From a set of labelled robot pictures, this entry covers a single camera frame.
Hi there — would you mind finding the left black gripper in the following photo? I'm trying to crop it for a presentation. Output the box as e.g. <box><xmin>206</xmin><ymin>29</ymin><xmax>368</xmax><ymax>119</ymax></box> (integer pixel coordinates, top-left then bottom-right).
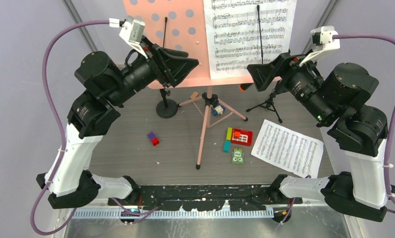
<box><xmin>108</xmin><ymin>35</ymin><xmax>199</xmax><ymax>106</ymax></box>

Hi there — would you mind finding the sheet music page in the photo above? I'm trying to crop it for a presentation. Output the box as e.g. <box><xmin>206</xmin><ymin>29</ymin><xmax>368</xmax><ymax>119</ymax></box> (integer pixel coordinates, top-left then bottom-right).
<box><xmin>251</xmin><ymin>119</ymin><xmax>324</xmax><ymax>178</ymax></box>
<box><xmin>203</xmin><ymin>0</ymin><xmax>297</xmax><ymax>79</ymax></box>

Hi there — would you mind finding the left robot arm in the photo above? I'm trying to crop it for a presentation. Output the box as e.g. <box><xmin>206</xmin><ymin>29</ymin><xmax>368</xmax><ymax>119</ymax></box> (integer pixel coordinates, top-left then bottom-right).
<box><xmin>36</xmin><ymin>37</ymin><xmax>199</xmax><ymax>209</ymax></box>

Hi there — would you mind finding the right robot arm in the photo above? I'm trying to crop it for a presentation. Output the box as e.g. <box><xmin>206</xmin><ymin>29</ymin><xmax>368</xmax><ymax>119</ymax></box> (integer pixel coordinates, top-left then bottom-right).
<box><xmin>247</xmin><ymin>53</ymin><xmax>395</xmax><ymax>222</ymax></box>

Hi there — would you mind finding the black tripod mic stand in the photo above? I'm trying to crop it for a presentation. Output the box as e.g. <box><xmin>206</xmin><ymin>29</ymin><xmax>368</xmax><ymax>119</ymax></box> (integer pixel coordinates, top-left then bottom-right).
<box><xmin>246</xmin><ymin>88</ymin><xmax>283</xmax><ymax>123</ymax></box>

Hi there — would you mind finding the pink music stand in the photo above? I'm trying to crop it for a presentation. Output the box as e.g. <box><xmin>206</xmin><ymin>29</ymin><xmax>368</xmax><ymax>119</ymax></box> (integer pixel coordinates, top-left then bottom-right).
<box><xmin>122</xmin><ymin>0</ymin><xmax>283</xmax><ymax>170</ymax></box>

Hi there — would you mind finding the black round base mic stand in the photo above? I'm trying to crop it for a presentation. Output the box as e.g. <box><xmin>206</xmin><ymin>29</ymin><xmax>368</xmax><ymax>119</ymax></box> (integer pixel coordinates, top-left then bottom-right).
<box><xmin>156</xmin><ymin>89</ymin><xmax>178</xmax><ymax>119</ymax></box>

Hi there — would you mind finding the blue white toy car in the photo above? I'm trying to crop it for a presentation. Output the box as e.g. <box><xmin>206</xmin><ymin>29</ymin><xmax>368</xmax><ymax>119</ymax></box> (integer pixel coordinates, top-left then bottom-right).
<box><xmin>212</xmin><ymin>104</ymin><xmax>226</xmax><ymax>116</ymax></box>

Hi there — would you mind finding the red window toy block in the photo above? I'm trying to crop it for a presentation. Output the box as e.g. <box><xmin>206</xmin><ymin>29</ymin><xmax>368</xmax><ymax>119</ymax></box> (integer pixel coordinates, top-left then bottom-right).
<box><xmin>231</xmin><ymin>128</ymin><xmax>253</xmax><ymax>146</ymax></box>

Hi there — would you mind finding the lime green toy block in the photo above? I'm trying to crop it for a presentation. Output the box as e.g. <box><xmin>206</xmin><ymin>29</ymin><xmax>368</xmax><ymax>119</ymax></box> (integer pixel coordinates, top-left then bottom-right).
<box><xmin>226</xmin><ymin>127</ymin><xmax>233</xmax><ymax>141</ymax></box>

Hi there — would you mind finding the teal toy block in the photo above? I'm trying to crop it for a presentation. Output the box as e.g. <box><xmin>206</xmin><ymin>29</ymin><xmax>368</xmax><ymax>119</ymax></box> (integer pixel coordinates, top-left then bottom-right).
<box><xmin>223</xmin><ymin>140</ymin><xmax>231</xmax><ymax>153</ymax></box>

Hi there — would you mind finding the purple red toy block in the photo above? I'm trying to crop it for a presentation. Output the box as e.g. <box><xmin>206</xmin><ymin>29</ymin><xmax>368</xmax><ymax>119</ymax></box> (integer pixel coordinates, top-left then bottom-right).
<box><xmin>147</xmin><ymin>132</ymin><xmax>160</xmax><ymax>146</ymax></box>

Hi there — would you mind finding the green monster face block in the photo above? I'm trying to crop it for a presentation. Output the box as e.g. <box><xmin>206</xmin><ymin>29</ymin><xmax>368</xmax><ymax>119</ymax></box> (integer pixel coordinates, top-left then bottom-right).
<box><xmin>231</xmin><ymin>148</ymin><xmax>244</xmax><ymax>165</ymax></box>

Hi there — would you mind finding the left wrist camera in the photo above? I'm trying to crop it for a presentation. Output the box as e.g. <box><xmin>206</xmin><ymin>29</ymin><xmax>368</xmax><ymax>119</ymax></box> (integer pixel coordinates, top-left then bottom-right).
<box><xmin>119</xmin><ymin>16</ymin><xmax>148</xmax><ymax>59</ymax></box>

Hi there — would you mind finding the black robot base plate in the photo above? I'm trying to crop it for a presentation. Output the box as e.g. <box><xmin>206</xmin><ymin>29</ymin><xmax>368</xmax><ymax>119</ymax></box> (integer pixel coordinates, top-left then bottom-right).
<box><xmin>117</xmin><ymin>184</ymin><xmax>291</xmax><ymax>211</ymax></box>

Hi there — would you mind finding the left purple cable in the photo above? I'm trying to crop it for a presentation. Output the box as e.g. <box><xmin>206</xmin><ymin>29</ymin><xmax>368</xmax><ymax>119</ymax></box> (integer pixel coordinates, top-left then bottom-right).
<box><xmin>30</xmin><ymin>19</ymin><xmax>121</xmax><ymax>236</ymax></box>

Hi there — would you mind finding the purple cable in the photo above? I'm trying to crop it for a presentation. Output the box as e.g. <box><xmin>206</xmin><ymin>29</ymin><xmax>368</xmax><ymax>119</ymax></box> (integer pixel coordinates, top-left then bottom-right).
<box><xmin>332</xmin><ymin>34</ymin><xmax>395</xmax><ymax>217</ymax></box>
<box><xmin>30</xmin><ymin>19</ymin><xmax>121</xmax><ymax>236</ymax></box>

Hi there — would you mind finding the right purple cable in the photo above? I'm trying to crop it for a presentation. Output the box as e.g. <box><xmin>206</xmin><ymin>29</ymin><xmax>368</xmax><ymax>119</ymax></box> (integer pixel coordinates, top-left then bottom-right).
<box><xmin>332</xmin><ymin>34</ymin><xmax>395</xmax><ymax>217</ymax></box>

